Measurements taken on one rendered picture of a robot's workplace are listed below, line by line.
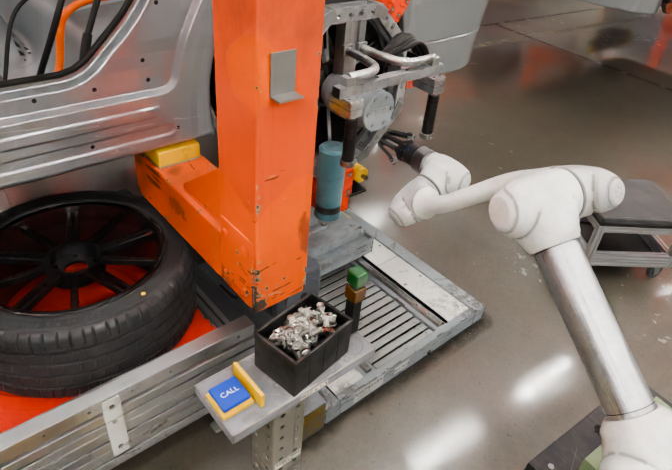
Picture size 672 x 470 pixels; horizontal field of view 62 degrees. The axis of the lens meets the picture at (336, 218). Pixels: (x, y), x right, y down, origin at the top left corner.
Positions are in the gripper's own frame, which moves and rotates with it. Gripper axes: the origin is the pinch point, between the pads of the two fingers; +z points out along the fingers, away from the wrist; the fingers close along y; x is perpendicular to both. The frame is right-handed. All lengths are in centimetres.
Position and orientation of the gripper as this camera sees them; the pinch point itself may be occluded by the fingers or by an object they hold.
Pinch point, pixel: (377, 134)
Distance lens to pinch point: 207.4
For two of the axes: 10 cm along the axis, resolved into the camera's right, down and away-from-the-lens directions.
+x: -4.8, -3.5, -8.0
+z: -6.4, -4.8, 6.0
